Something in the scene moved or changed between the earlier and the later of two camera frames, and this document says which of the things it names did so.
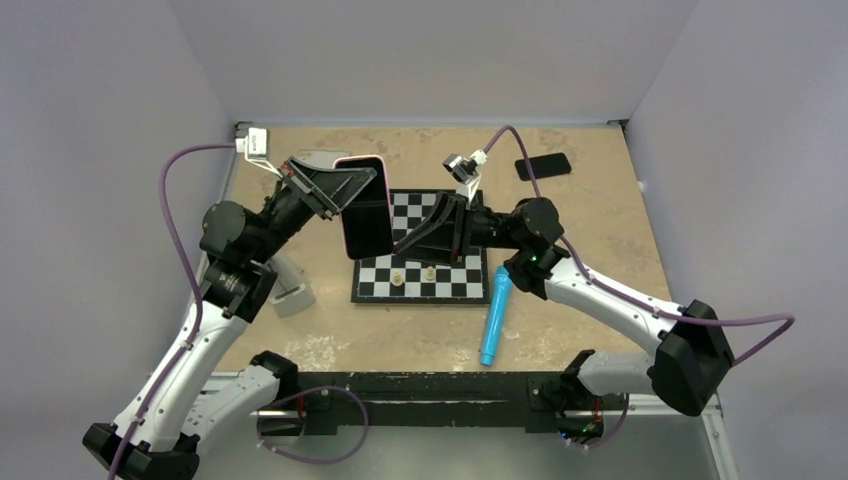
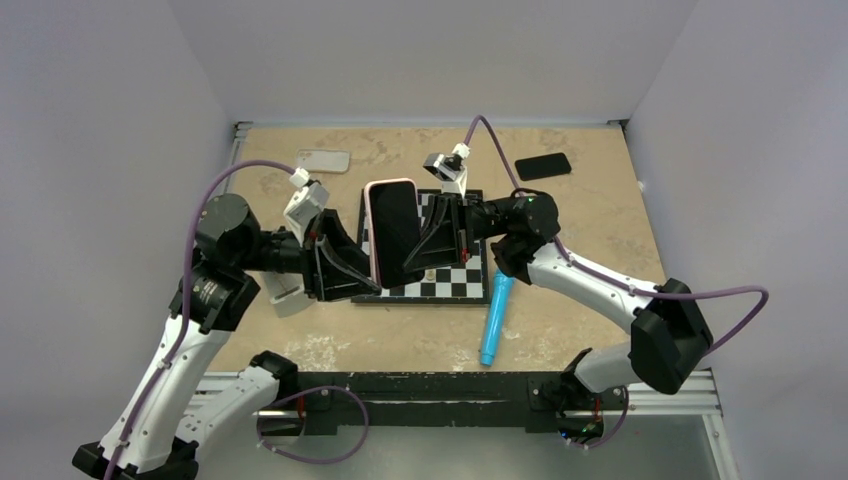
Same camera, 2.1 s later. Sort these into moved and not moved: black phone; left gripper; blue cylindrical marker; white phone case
Moved: left gripper
Not moved: white phone case; blue cylindrical marker; black phone
